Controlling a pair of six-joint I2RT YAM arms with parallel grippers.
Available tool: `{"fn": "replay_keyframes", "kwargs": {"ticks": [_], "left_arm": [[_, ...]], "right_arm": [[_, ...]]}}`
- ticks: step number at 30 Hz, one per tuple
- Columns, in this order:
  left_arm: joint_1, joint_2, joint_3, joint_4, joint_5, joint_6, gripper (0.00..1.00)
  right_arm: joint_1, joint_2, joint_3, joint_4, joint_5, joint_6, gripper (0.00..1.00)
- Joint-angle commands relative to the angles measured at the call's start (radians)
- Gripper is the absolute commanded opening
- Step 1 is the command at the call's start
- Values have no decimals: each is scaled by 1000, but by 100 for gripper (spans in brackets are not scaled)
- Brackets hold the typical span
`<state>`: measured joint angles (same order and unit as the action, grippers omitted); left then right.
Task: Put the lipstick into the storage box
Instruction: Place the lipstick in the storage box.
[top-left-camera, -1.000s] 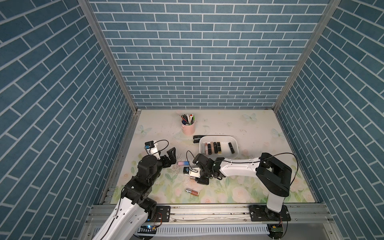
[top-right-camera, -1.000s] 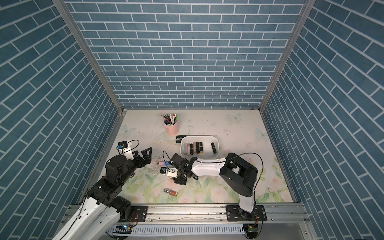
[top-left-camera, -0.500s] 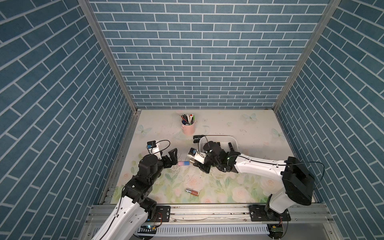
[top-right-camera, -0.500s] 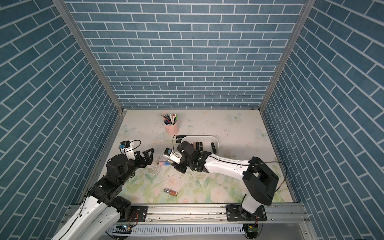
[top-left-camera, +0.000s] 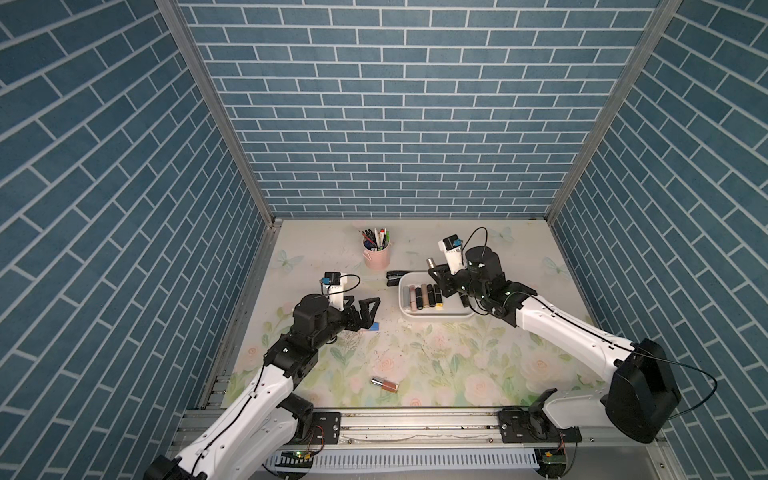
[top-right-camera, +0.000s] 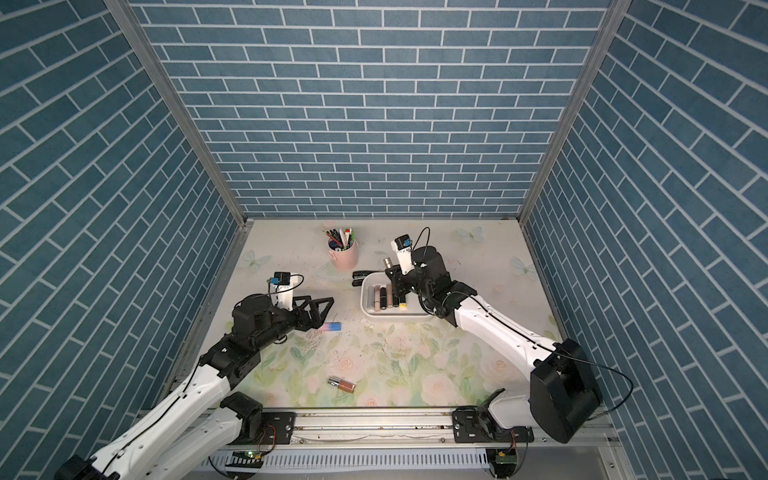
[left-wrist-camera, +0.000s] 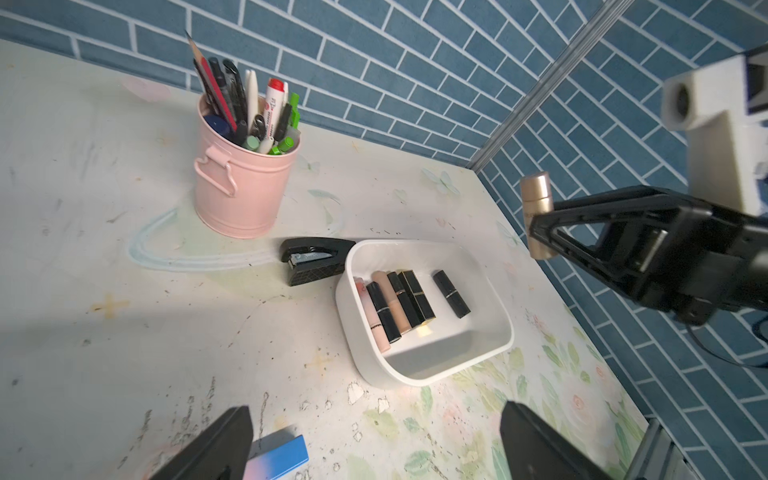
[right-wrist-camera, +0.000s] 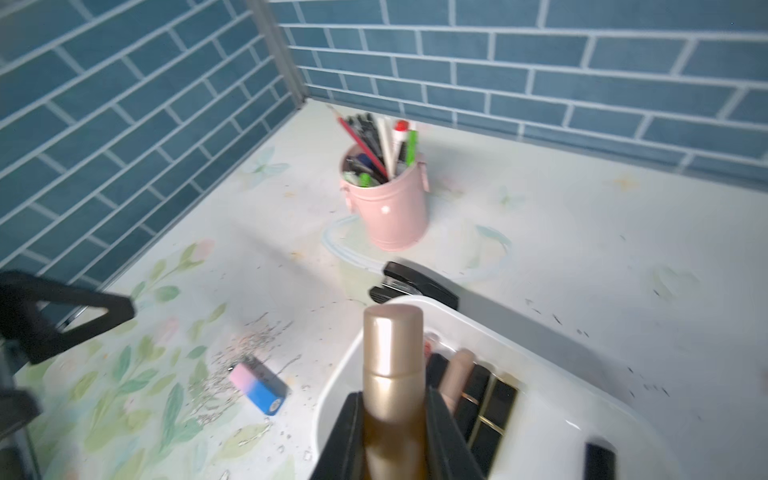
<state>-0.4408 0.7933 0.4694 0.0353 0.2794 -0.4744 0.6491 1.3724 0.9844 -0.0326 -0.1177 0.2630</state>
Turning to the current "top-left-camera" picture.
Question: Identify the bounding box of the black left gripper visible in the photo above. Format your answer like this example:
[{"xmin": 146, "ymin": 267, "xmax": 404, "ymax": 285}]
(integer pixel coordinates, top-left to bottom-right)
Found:
[{"xmin": 308, "ymin": 293, "xmax": 379, "ymax": 351}]

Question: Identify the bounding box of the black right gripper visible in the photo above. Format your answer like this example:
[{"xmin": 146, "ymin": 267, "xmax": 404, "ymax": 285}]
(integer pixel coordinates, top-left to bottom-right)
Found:
[{"xmin": 427, "ymin": 262, "xmax": 486, "ymax": 304}]

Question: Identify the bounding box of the black gold square lipstick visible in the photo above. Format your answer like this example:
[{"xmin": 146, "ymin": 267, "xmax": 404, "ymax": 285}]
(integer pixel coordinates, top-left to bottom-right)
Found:
[{"xmin": 434, "ymin": 287, "xmax": 443, "ymax": 309}]

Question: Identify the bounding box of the black lipstick gold band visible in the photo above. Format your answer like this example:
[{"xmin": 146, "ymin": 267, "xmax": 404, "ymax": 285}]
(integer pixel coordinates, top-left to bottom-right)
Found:
[{"xmin": 427, "ymin": 284, "xmax": 435, "ymax": 308}]

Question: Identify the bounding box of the beige concealer tube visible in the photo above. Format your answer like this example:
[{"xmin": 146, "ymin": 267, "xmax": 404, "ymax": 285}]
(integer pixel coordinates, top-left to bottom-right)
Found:
[{"xmin": 420, "ymin": 284, "xmax": 430, "ymax": 308}]

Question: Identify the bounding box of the white plastic storage box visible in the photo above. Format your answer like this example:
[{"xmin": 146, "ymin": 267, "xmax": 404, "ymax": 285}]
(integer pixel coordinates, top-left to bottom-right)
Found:
[{"xmin": 397, "ymin": 271, "xmax": 473, "ymax": 322}]

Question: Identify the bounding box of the red lip gloss silver cap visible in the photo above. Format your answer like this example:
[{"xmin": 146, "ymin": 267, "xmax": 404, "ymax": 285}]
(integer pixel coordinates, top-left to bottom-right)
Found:
[{"xmin": 370, "ymin": 377, "xmax": 399, "ymax": 393}]

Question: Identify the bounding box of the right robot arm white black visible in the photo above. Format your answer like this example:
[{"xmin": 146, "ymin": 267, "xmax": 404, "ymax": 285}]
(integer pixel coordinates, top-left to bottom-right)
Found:
[{"xmin": 427, "ymin": 247, "xmax": 681, "ymax": 444}]

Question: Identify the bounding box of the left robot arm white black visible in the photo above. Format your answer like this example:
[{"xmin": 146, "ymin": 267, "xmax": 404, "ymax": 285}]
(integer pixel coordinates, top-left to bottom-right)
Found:
[{"xmin": 143, "ymin": 293, "xmax": 381, "ymax": 479}]

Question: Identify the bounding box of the black stapler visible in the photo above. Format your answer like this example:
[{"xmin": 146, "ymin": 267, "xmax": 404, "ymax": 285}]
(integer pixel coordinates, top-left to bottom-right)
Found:
[{"xmin": 386, "ymin": 270, "xmax": 409, "ymax": 287}]

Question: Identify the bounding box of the pink metal pen bucket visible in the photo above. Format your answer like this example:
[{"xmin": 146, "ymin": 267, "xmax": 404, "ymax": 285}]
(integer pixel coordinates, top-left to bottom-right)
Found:
[{"xmin": 362, "ymin": 242, "xmax": 391, "ymax": 271}]

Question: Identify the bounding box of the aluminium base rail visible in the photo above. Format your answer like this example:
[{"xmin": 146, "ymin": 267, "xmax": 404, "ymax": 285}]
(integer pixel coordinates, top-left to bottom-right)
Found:
[{"xmin": 173, "ymin": 405, "xmax": 667, "ymax": 451}]

